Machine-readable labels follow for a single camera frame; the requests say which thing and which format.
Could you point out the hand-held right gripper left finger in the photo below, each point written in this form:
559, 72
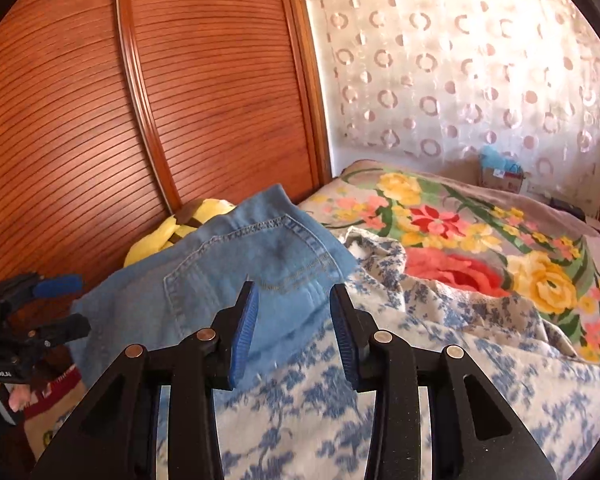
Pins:
245, 340

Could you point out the blue denim pants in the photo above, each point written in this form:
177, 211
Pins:
220, 270

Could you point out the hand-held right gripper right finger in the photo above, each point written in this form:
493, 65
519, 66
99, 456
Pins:
345, 345

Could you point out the person's left hand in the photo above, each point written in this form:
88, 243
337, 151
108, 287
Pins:
20, 400

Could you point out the black flat device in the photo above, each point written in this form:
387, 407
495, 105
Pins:
567, 207

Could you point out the red beige patterned bag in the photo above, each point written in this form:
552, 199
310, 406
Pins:
50, 410

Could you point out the cardboard box with teal cloth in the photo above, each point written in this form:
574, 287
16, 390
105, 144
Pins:
502, 175

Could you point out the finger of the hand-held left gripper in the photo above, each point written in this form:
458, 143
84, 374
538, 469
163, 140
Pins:
67, 330
60, 285

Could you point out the sheer curtain with circles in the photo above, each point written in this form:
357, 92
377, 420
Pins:
455, 70

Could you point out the white blue floral bedspread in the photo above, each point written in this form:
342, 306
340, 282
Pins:
455, 360

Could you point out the yellow plush toy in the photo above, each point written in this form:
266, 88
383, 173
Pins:
180, 225

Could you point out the wooden louvered wardrobe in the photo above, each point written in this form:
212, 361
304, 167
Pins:
180, 85

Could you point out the flowered plush blanket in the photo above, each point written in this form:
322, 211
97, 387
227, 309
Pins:
480, 230

